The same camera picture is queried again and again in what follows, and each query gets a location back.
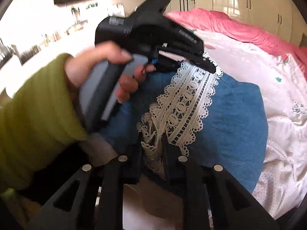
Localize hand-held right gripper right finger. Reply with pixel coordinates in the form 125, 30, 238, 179
161, 133, 281, 230

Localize person's left forearm green sleeve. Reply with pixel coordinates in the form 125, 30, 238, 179
0, 53, 89, 192

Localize person's left hand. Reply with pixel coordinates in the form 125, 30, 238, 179
64, 41, 156, 103

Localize pink duvet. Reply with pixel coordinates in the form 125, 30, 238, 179
164, 8, 307, 82

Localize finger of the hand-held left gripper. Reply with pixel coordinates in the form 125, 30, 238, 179
157, 44, 216, 73
149, 54, 186, 73

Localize blue denim pants lace trim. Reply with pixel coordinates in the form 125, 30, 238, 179
98, 57, 269, 197

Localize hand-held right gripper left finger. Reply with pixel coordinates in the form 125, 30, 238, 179
26, 133, 144, 230

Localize white printed blanket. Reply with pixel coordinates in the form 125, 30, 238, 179
189, 27, 307, 221

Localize white wardrobe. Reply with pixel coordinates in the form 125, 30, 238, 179
192, 0, 303, 46

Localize white dresser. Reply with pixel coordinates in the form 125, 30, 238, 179
0, 0, 125, 99

